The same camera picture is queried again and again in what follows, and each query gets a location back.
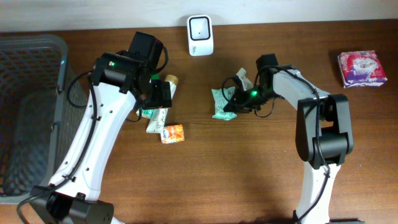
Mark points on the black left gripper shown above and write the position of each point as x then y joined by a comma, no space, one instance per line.
158,89

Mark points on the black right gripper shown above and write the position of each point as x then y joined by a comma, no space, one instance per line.
237,104

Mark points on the white cream tube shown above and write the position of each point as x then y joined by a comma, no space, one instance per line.
158,119

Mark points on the orange tissue pocket pack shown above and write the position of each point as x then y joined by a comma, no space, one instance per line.
172,134

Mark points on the red purple tissue pack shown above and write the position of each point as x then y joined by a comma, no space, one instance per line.
361,68

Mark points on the mint green wipes packet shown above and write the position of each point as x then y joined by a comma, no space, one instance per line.
220,103

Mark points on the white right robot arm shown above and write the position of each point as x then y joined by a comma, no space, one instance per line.
323,133

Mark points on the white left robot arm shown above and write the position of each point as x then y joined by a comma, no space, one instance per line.
119,83

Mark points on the grey plastic basket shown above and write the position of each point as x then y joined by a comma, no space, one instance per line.
37,122

